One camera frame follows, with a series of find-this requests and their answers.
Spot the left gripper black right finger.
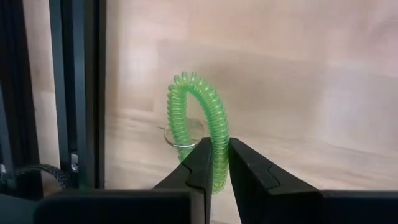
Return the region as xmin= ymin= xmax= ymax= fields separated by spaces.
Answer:
xmin=228 ymin=138 xmax=398 ymax=224

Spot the green coil keychain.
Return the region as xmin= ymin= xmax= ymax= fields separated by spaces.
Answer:
xmin=158 ymin=70 xmax=231 ymax=194

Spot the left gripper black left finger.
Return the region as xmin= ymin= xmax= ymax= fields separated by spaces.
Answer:
xmin=34 ymin=136 xmax=214 ymax=224

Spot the black metal table frame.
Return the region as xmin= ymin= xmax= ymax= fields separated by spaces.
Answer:
xmin=0 ymin=0 xmax=106 ymax=200

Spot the black braided cable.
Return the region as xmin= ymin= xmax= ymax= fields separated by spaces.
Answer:
xmin=15 ymin=164 xmax=71 ymax=189

